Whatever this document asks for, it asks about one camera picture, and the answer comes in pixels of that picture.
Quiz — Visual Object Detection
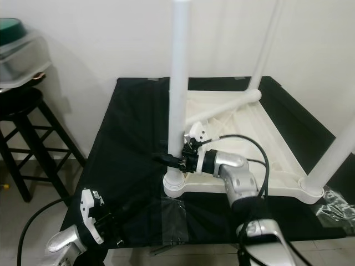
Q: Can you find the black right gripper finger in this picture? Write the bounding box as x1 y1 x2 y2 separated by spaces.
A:
153 154 186 170

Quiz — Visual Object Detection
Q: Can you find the black tablecloth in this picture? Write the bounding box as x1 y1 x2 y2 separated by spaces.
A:
61 76 355 261

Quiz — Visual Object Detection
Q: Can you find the grey metal table leg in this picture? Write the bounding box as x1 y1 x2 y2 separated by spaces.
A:
150 244 178 256

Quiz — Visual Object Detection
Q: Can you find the white plastic table top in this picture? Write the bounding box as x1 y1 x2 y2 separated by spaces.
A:
164 89 325 204

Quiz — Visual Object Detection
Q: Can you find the black stool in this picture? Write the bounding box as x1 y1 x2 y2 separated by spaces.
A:
0 88 87 203

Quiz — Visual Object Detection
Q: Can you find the clear tape patch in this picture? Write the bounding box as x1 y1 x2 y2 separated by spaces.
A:
313 188 355 228

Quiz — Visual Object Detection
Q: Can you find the clear plastic container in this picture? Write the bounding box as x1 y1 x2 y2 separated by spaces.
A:
0 33 52 89

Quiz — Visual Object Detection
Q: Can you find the green pot lid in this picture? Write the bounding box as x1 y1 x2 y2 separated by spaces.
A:
0 18 31 48

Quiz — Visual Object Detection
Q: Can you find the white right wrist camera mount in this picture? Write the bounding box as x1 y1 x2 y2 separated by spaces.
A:
187 122 217 175

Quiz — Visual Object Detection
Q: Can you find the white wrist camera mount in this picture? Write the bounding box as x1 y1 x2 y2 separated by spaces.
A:
80 188 106 244
187 122 217 175

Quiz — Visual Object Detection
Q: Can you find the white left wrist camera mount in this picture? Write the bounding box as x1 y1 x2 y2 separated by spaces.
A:
80 188 106 244

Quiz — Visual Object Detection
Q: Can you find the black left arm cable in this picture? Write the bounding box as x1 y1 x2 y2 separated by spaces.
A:
17 197 70 266

